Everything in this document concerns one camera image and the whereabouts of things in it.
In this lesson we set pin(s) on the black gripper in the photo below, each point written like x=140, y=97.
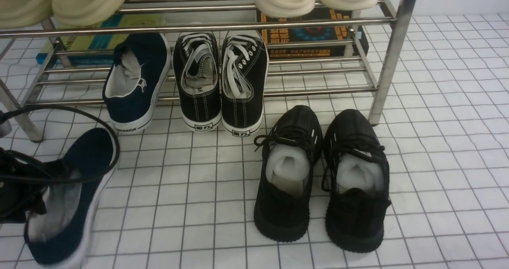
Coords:
x=24, y=182

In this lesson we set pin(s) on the navy slip-on shoe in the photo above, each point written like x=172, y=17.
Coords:
x=59, y=239
x=140, y=67

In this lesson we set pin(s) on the stainless steel shoe rack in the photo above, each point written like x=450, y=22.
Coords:
x=57, y=60

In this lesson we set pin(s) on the green blue book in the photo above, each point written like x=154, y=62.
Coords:
x=85, y=44

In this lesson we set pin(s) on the beige slipper far left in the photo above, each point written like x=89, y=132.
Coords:
x=23, y=13

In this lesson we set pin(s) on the beige slipper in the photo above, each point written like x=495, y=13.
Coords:
x=84, y=12
x=23, y=13

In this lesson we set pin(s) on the black canvas sneaker left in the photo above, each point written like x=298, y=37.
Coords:
x=196, y=68

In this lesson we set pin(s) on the black canvas sneaker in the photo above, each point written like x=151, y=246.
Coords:
x=244, y=69
x=196, y=68

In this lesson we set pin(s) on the black canvas sneaker right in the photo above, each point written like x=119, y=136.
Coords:
x=244, y=69

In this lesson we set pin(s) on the black knit sneaker left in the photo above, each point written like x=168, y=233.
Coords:
x=289, y=154

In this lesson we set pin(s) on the black knit sneaker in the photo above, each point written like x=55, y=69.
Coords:
x=357, y=177
x=289, y=154

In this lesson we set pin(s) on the black knit sneaker right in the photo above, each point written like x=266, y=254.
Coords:
x=357, y=177

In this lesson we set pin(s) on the black orange book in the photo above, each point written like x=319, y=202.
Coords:
x=306, y=34

